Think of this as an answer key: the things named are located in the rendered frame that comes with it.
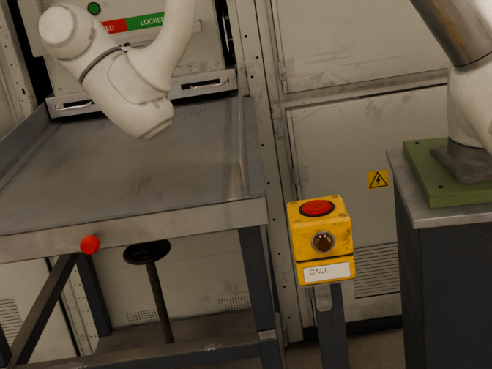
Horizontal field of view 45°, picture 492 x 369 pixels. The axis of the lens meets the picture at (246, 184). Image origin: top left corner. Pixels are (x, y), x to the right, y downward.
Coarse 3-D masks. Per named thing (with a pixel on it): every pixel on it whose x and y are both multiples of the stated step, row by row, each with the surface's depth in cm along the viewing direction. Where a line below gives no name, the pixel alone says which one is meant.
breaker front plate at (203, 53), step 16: (48, 0) 158; (64, 0) 158; (80, 0) 158; (96, 0) 159; (112, 0) 159; (128, 0) 159; (144, 0) 159; (160, 0) 159; (208, 0) 159; (96, 16) 160; (112, 16) 160; (128, 16) 160; (208, 16) 161; (128, 32) 162; (208, 32) 162; (192, 48) 164; (208, 48) 164; (48, 64) 165; (192, 64) 166; (208, 64) 166; (64, 80) 167
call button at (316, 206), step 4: (316, 200) 84; (320, 200) 84; (308, 204) 83; (312, 204) 83; (316, 204) 82; (320, 204) 82; (324, 204) 82; (328, 204) 82; (304, 208) 83; (308, 208) 82; (312, 208) 82; (316, 208) 81; (320, 208) 81; (324, 208) 81; (328, 208) 81; (308, 212) 81; (312, 212) 81; (316, 212) 81; (320, 212) 81
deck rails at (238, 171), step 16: (240, 96) 149; (32, 112) 158; (240, 112) 132; (16, 128) 146; (32, 128) 156; (48, 128) 166; (240, 128) 118; (0, 144) 136; (16, 144) 145; (32, 144) 153; (240, 144) 108; (0, 160) 135; (16, 160) 143; (240, 160) 100; (0, 176) 133; (240, 176) 111; (240, 192) 104
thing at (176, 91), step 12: (204, 72) 166; (216, 72) 166; (228, 72) 166; (180, 84) 167; (192, 84) 167; (204, 84) 167; (228, 84) 167; (48, 96) 169; (60, 96) 167; (72, 96) 167; (84, 96) 167; (168, 96) 168; (180, 96) 168; (48, 108) 169; (84, 108) 169; (96, 108) 169
